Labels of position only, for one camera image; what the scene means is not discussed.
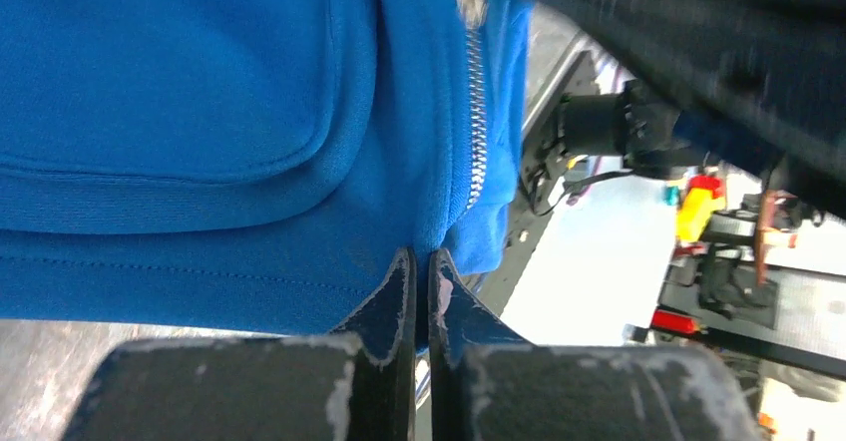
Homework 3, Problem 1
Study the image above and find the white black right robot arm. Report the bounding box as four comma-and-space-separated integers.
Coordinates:
536, 0, 845, 216

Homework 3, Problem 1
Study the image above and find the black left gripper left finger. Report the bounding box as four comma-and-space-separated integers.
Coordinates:
64, 248, 417, 440

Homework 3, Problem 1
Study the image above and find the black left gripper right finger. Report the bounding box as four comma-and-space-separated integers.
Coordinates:
428, 249, 760, 441

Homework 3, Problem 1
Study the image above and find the blue zip-up jacket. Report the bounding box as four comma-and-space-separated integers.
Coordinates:
1, 0, 532, 334

